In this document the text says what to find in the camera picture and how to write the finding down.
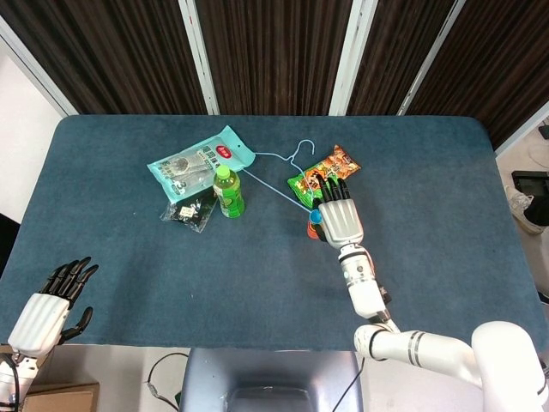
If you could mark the dark teal table cloth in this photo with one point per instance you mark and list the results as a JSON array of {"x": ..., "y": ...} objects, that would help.
[{"x": 193, "y": 300}]

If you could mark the white partition post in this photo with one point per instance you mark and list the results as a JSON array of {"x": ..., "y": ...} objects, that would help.
[
  {"x": 429, "y": 56},
  {"x": 349, "y": 56},
  {"x": 199, "y": 56},
  {"x": 34, "y": 66}
]

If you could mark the green orange snack bag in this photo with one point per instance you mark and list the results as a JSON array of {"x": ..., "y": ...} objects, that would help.
[{"x": 339, "y": 165}]

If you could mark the orange plastic cup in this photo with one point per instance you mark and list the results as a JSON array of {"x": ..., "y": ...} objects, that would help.
[{"x": 311, "y": 231}]

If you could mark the grey blue robot torso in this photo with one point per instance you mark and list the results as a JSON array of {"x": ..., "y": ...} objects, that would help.
[{"x": 270, "y": 377}]

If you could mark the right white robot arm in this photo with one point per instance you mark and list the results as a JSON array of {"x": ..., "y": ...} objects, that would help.
[{"x": 407, "y": 347}]

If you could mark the green tea bottle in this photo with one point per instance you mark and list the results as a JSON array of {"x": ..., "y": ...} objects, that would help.
[{"x": 231, "y": 195}]

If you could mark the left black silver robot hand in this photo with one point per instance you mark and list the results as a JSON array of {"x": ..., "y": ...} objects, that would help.
[{"x": 38, "y": 319}]

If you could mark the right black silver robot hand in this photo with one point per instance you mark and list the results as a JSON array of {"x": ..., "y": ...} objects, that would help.
[{"x": 343, "y": 223}]

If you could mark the black trouser leg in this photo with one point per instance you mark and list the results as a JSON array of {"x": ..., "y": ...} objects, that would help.
[{"x": 540, "y": 210}]

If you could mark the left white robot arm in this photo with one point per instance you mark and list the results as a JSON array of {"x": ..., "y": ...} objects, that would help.
[{"x": 10, "y": 379}]

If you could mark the brown cardboard box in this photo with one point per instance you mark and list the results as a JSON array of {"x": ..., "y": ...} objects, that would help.
[{"x": 64, "y": 397}]

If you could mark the black item in clear bag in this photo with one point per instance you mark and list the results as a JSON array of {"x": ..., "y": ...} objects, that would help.
[{"x": 188, "y": 212}]

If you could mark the teal plastic package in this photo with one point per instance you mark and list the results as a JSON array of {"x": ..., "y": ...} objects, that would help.
[{"x": 193, "y": 161}]

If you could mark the black floor tray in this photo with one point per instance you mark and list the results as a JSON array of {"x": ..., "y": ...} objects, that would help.
[{"x": 529, "y": 178}]

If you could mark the black object beside table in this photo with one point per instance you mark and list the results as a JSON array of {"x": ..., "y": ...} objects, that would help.
[{"x": 7, "y": 240}]

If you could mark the white sneaker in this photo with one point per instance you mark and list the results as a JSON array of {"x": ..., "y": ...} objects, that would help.
[{"x": 521, "y": 210}]

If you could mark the light blue plastic cup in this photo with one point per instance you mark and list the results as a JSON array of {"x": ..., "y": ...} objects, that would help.
[{"x": 315, "y": 216}]

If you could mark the brown slatted partition panel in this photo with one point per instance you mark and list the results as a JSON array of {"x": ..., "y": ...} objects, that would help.
[
  {"x": 274, "y": 51},
  {"x": 497, "y": 64},
  {"x": 107, "y": 47},
  {"x": 390, "y": 51}
]

